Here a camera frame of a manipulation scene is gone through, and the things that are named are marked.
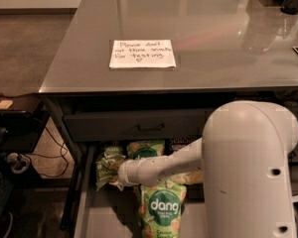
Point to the green Kettle jalapeno chip bag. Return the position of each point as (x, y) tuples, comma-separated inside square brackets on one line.
[(107, 165)]

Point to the brown seaweed snack bag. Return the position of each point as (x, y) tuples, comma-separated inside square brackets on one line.
[(189, 178)]

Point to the black side cart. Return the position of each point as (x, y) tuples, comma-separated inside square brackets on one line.
[(23, 119)]

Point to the top left drawer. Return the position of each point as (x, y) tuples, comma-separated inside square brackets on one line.
[(136, 125)]

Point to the white handwritten paper note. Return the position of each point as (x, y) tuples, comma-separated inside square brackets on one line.
[(142, 54)]

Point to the open middle drawer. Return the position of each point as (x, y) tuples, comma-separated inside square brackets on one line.
[(111, 213)]

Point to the round metal caster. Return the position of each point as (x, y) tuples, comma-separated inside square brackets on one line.
[(18, 164)]

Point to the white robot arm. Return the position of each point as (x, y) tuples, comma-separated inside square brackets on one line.
[(243, 155)]

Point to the front green Dang chip bag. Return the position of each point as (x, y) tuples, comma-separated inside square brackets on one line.
[(160, 209)]

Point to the green dang chip bag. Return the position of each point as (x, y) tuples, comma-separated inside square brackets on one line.
[(145, 149), (160, 209)]

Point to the rear green Dang chip bag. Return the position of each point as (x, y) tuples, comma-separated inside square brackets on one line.
[(145, 149)]

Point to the grey metal cabinet counter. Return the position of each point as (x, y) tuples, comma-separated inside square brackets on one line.
[(225, 51)]

